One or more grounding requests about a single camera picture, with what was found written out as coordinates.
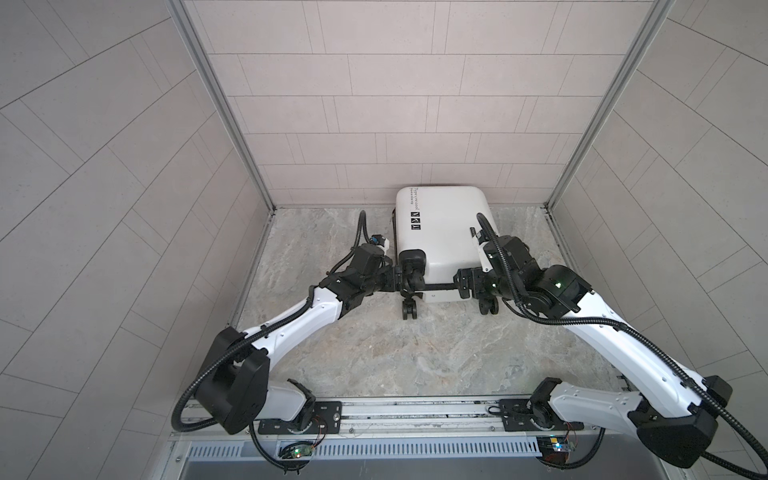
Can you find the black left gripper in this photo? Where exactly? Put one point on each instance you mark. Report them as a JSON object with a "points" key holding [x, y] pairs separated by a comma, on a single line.
{"points": [[389, 279]]}

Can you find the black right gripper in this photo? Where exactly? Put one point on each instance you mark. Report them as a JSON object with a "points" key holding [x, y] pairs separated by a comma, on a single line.
{"points": [[461, 281]]}

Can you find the black and white suitcase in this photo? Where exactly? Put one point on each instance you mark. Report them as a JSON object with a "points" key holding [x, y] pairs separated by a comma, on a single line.
{"points": [[435, 229]]}

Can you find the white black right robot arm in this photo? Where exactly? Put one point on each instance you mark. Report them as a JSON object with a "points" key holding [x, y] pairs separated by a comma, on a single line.
{"points": [[673, 411]]}

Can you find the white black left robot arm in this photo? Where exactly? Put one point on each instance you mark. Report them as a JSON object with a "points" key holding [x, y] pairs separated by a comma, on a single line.
{"points": [[233, 387]]}

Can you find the right green circuit board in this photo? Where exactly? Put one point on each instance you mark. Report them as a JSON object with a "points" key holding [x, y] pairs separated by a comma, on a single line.
{"points": [[556, 449]]}

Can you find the green circuit board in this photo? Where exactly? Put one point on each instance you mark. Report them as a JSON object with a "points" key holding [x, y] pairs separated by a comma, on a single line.
{"points": [[297, 450], [556, 449]]}

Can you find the left green circuit board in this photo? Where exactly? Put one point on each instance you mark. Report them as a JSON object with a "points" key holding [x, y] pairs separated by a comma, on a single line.
{"points": [[297, 450]]}

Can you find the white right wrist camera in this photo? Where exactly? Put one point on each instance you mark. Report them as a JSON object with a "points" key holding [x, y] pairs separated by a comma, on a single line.
{"points": [[484, 260]]}

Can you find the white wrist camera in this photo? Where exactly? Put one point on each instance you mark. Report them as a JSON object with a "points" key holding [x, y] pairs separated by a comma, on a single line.
{"points": [[380, 241], [484, 260]]}

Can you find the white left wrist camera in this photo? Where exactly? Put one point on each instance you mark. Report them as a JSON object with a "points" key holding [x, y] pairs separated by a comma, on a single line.
{"points": [[380, 241]]}

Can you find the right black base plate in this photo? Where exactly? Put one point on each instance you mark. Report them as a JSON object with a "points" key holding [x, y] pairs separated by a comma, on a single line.
{"points": [[527, 415]]}

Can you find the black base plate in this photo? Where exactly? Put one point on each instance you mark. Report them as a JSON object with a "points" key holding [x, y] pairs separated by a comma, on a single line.
{"points": [[527, 415], [324, 419]]}

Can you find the aluminium mounting rail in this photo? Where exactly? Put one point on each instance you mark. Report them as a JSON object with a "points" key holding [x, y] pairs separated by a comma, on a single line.
{"points": [[394, 428]]}

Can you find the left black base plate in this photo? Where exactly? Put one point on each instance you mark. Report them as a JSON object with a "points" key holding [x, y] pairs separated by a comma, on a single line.
{"points": [[324, 419]]}

